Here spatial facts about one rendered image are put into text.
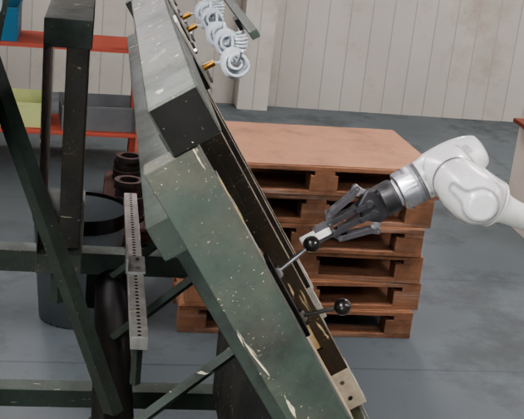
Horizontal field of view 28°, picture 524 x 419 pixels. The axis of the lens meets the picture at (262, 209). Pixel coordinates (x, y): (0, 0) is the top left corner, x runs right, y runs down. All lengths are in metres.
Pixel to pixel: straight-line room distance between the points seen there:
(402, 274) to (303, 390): 3.48
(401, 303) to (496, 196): 3.47
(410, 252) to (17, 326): 2.03
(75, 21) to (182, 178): 1.52
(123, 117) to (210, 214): 6.04
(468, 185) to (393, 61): 8.62
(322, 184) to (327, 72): 5.43
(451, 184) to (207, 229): 0.55
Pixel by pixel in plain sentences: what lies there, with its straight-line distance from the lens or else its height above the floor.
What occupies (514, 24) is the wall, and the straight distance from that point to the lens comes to 11.07.
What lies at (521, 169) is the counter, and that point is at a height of 0.43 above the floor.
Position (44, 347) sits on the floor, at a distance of 5.17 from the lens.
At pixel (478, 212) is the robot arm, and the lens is 2.13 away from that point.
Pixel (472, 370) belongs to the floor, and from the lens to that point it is 5.43.
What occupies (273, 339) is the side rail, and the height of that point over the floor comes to 1.46.
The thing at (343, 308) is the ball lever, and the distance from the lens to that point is 2.23.
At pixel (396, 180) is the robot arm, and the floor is 1.69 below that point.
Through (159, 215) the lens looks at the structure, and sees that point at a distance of 1.97.
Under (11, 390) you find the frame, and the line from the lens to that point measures 4.44.
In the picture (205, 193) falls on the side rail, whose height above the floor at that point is 1.75.
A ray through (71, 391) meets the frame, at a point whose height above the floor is 0.18.
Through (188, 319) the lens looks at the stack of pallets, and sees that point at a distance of 5.37.
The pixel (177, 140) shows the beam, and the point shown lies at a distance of 1.84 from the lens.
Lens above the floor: 2.32
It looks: 18 degrees down
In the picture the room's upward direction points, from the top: 6 degrees clockwise
